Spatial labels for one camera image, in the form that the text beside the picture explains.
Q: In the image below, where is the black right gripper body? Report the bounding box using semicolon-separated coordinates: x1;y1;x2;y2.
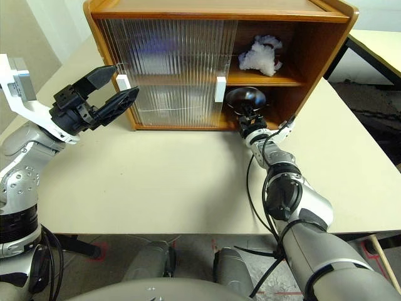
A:
237;112;268;138

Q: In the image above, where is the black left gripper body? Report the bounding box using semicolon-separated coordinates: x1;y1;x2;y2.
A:
49;84;104;137

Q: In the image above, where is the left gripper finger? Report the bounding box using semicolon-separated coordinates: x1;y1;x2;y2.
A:
73;65;117;98
93;87;140;128

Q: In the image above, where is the white door handle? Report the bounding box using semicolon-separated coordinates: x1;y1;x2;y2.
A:
115;74;130;93
214;76;227;103

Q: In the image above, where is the ribbed glass sliding door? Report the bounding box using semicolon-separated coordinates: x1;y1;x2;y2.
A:
103;19;239;128
95;18;234;128

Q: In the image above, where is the white snowman plush toy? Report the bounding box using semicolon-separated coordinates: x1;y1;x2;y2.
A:
237;33;284;77

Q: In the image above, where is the wooden cabinet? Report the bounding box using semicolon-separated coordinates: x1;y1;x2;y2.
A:
83;0;360;132

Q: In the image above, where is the grey right robot leg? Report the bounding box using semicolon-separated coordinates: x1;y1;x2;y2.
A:
212;247;254;292

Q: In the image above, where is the grey robot leg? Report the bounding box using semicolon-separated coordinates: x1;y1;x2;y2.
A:
122;240;178;283
212;247;254;292

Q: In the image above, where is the grey left robot leg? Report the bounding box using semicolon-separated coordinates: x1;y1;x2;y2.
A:
122;240;178;283

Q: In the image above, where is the wooden stick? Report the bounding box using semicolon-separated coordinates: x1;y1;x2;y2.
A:
370;235;400;288

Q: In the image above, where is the grey robot torso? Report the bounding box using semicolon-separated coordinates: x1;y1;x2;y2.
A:
67;277;261;301

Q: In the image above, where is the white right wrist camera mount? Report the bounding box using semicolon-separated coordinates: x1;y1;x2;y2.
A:
242;115;297;148

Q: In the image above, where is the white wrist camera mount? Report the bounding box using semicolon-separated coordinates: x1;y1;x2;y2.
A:
0;53;78;145
242;115;297;148

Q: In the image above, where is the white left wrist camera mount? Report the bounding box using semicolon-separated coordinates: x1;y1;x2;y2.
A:
0;53;78;145

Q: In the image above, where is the beige table with black frame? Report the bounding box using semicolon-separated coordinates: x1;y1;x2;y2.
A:
324;28;401;87

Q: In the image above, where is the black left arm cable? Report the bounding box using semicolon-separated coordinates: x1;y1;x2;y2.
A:
29;225;65;295

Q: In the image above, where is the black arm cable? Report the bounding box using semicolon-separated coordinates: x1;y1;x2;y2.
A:
233;120;297;298
29;225;65;295

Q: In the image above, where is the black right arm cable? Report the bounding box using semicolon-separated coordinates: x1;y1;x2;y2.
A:
233;120;297;298

